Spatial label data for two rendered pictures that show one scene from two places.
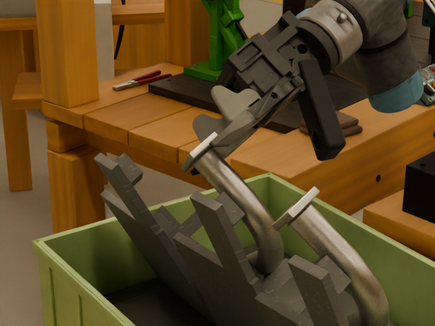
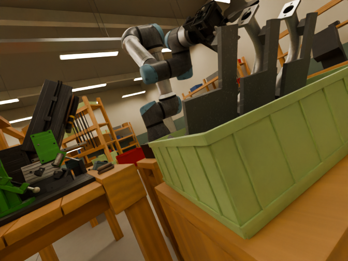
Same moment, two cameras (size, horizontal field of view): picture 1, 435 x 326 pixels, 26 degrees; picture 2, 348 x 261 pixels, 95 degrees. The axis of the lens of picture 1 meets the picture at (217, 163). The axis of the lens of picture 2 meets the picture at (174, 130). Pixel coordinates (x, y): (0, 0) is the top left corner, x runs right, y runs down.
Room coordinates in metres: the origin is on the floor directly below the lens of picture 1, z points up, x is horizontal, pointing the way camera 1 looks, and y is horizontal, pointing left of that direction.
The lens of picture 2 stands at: (1.14, 0.48, 0.99)
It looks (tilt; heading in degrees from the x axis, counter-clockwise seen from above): 2 degrees down; 284
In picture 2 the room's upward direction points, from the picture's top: 22 degrees counter-clockwise
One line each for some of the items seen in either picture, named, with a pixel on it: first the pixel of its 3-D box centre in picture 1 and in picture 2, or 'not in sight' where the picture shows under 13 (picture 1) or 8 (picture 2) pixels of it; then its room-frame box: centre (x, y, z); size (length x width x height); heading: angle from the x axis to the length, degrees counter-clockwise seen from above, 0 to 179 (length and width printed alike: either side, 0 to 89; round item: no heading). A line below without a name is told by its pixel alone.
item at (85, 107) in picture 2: not in sight; (74, 156); (4.59, -2.82, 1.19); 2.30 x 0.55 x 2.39; 178
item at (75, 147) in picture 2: not in sight; (58, 153); (2.29, -0.49, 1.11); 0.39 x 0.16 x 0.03; 48
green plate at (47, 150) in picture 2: not in sight; (47, 146); (2.20, -0.36, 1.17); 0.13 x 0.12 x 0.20; 138
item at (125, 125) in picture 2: not in sight; (111, 147); (7.03, -7.64, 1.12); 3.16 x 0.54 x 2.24; 47
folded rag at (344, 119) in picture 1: (331, 125); (105, 167); (1.72, -0.22, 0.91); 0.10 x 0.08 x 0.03; 125
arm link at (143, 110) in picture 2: not in sight; (151, 113); (1.47, -0.48, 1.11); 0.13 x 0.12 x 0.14; 31
